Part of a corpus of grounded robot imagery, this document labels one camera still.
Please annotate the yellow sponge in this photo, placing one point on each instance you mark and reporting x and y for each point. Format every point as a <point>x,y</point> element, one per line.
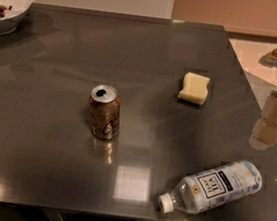
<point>195,88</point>

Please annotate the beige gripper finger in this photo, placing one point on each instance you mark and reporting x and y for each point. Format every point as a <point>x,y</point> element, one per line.
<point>264,133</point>

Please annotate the clear plastic water bottle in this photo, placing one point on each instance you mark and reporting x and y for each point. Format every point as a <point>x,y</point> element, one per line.
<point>212,188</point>

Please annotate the brown soda can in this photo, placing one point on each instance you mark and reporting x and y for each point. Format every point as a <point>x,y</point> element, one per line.
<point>105,111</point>

